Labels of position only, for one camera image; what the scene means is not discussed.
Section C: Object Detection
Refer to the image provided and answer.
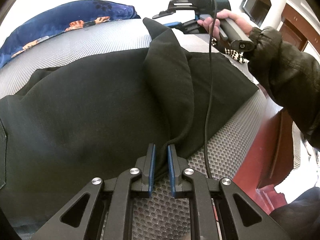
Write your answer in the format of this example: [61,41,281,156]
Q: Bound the black pants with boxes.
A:
[1,18,257,229]

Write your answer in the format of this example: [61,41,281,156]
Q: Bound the black jacket sleeve forearm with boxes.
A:
[244,27,319,148]

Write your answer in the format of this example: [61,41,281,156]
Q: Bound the person's right hand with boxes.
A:
[197,9,253,40]

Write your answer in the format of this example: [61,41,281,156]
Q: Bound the black white zigzag cloth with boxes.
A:
[211,37,249,64]

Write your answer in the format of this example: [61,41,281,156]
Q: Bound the blue orange patterned blanket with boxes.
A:
[1,0,140,67]

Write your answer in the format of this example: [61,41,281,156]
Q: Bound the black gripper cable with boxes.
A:
[202,0,218,179]

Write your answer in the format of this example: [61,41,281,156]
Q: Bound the dark wall monitor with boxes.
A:
[240,0,271,27]

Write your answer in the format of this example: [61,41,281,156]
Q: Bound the red-brown wooden bed frame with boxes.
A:
[232,109,295,215]

